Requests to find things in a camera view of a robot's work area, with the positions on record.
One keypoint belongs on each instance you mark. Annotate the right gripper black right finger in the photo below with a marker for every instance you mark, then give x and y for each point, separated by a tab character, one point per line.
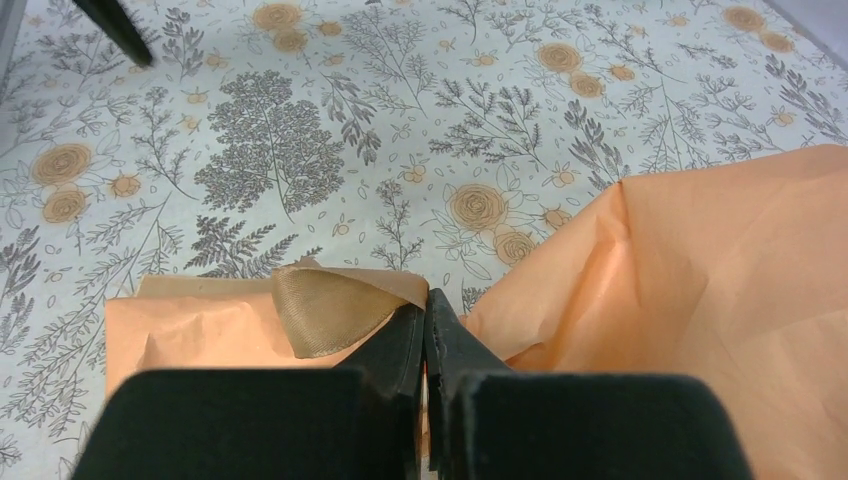
450	350

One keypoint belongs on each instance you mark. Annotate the floral patterned table mat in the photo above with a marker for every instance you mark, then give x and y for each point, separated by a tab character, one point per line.
445	138

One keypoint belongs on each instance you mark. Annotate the tan ribbon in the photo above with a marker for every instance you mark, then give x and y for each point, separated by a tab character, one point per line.
324	311

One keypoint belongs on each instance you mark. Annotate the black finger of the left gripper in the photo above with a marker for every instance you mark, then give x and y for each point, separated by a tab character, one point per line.
112	19

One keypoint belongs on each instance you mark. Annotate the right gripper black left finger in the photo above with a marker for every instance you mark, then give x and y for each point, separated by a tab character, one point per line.
376	416

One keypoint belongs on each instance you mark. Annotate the tan wrapping paper sheet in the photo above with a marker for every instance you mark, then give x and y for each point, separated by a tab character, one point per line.
686	325

